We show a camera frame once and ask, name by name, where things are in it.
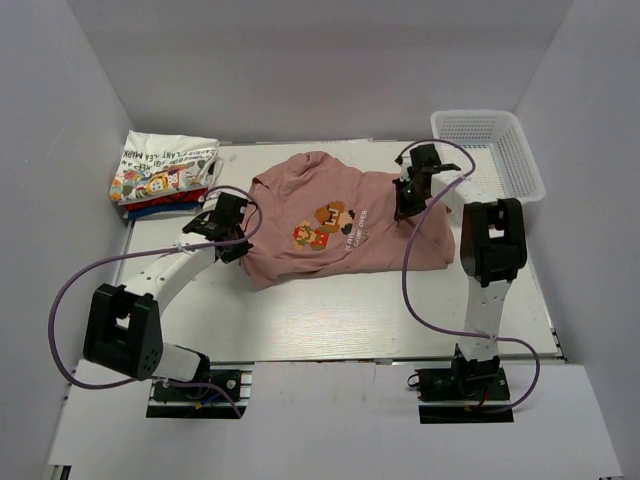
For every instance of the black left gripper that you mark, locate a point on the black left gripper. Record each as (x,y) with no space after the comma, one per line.
(237,252)

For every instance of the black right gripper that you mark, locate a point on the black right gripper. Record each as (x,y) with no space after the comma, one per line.
(405,209)

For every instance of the pink pixel-print t-shirt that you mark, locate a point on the pink pixel-print t-shirt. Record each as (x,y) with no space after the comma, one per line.
(320,217)

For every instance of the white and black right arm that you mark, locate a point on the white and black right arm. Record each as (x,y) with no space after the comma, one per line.
(492,250)

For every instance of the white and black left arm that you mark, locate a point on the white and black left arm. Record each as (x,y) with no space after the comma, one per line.
(124,332)

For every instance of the red folded t-shirt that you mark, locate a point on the red folded t-shirt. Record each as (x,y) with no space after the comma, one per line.
(192,196)

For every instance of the blue folded t-shirt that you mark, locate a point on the blue folded t-shirt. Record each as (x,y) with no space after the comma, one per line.
(163,210)

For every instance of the white plastic mesh basket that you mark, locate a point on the white plastic mesh basket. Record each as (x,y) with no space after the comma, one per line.
(505,165)

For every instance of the white cartoon-print folded t-shirt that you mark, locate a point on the white cartoon-print folded t-shirt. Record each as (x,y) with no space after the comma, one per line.
(157,165)

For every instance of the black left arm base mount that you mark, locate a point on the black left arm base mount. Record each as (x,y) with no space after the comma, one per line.
(228,400)

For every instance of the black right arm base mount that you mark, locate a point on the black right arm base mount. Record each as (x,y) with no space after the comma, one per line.
(441,402)

